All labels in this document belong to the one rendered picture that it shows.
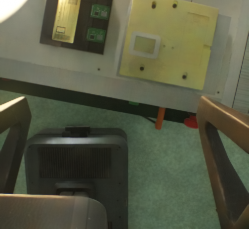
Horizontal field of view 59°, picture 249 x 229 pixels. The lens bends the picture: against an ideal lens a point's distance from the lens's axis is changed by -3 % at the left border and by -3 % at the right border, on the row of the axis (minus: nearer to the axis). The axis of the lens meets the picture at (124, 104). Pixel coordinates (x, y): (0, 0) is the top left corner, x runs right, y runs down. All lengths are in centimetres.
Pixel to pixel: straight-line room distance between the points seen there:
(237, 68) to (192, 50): 12
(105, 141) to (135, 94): 67
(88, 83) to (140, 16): 17
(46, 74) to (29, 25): 10
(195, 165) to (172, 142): 21
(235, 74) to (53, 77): 38
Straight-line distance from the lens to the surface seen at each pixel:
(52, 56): 49
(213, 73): 49
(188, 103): 50
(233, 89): 53
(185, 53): 45
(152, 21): 45
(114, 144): 112
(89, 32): 47
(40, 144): 118
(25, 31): 52
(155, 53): 44
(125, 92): 47
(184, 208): 162
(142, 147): 140
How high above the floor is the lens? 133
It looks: 83 degrees down
